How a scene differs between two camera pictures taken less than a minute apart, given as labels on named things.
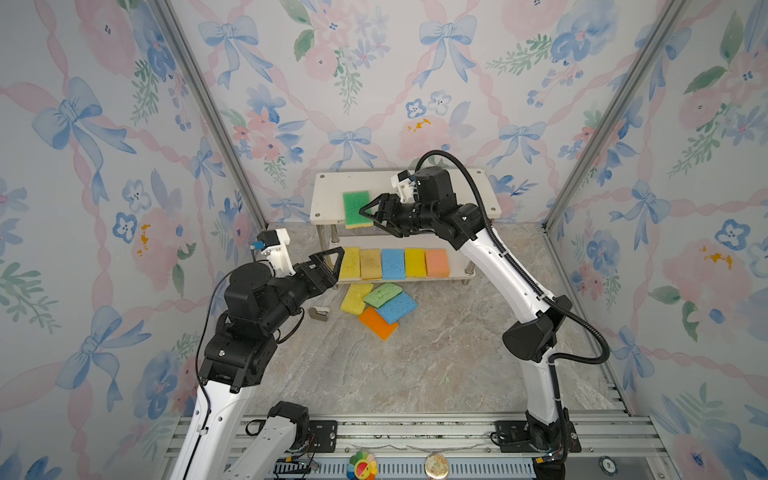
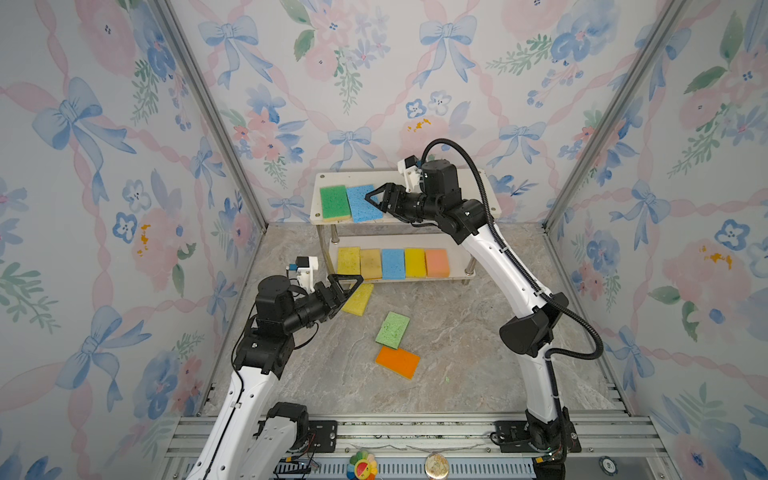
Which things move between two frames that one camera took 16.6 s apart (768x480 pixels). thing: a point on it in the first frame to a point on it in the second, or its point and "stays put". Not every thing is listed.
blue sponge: (398, 308) to (361, 209)
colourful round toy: (362, 466) stays put
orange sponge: (375, 322) to (399, 360)
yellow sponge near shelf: (354, 300) stays put
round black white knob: (608, 465) stays put
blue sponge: (393, 264) stays put
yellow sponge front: (415, 262) stays put
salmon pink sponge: (437, 263) stays put
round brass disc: (437, 466) stays put
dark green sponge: (353, 202) to (335, 204)
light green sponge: (382, 294) to (393, 331)
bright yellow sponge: (351, 264) stays put
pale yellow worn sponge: (370, 260) stays put
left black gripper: (325, 278) to (330, 308)
